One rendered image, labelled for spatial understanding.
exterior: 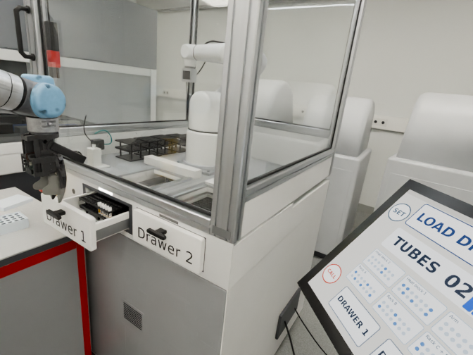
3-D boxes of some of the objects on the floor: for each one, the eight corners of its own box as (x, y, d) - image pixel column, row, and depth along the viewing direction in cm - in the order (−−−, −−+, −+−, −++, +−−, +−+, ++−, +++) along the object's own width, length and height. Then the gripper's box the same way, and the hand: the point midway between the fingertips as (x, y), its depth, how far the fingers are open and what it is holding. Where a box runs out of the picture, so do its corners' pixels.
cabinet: (210, 477, 102) (230, 293, 78) (58, 331, 152) (43, 191, 128) (303, 317, 179) (327, 200, 156) (182, 255, 230) (186, 160, 206)
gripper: (14, 130, 79) (24, 201, 85) (33, 137, 73) (42, 212, 80) (47, 128, 86) (54, 194, 92) (67, 134, 80) (73, 203, 87)
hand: (58, 196), depth 88 cm, fingers open, 3 cm apart
